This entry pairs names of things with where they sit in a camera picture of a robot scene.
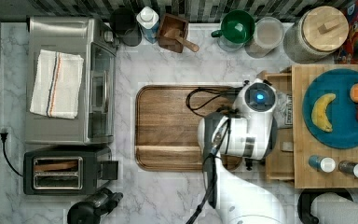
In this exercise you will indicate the light wooden drawer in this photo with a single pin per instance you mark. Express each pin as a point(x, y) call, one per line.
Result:
point(279, 164)

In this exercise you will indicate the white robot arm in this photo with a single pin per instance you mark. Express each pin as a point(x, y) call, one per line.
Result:
point(247, 131)

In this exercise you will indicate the dark wooden cutting board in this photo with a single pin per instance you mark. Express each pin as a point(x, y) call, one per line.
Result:
point(166, 124)

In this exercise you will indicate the brown wooden salt box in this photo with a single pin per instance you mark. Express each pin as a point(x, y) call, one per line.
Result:
point(172, 34)

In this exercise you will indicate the stainless steel toaster oven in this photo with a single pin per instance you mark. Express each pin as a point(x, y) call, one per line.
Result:
point(94, 42)

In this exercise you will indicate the white blue milk carton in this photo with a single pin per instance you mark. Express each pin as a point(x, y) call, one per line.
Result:
point(149, 23)

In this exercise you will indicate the Deep River chips bag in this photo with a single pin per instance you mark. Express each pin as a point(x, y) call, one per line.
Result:
point(283, 112)

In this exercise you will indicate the green mug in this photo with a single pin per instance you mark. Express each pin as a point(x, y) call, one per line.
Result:
point(236, 29)

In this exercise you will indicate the dark round canister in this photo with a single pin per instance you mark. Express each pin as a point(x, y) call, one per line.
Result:
point(125, 26)

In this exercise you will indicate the clear glass jar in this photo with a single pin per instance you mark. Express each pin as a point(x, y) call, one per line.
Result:
point(269, 33)

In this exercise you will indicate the white striped dish towel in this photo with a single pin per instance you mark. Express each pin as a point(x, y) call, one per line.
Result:
point(57, 84)

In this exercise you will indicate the black two-slot toaster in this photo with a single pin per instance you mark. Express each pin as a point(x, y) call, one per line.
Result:
point(68, 170)

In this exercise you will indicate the yellow banana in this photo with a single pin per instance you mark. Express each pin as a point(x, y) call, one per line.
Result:
point(318, 113)

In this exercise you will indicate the black paper towel holder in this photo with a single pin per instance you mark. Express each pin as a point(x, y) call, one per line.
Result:
point(307, 196)

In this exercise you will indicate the blue shaker white cap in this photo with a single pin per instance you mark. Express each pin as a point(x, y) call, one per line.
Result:
point(321, 163)

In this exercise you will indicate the blue round plate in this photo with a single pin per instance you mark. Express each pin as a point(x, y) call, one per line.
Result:
point(341, 112)

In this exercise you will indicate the glass jar with wooden lid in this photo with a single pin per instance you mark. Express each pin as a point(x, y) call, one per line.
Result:
point(317, 34)

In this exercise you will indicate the white paper towel roll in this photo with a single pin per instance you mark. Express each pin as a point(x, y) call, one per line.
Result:
point(331, 208)

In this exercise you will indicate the steel shaker white cap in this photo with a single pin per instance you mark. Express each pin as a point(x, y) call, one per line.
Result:
point(348, 167)

